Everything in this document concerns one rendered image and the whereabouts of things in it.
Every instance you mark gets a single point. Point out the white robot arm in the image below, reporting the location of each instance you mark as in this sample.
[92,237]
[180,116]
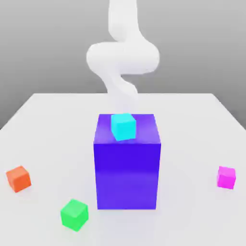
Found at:
[123,57]

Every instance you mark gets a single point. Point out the small cyan cube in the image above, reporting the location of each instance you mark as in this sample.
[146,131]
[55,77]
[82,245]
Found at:
[124,127]

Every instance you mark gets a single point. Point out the small magenta cube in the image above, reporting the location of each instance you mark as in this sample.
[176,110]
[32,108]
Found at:
[226,177]

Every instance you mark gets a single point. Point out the small green cube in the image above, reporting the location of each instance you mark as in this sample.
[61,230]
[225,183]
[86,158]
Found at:
[74,215]

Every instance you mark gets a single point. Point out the large blue box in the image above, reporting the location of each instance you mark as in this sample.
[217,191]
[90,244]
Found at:
[126,173]

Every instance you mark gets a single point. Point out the small orange cube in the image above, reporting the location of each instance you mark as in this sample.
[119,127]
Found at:
[18,179]

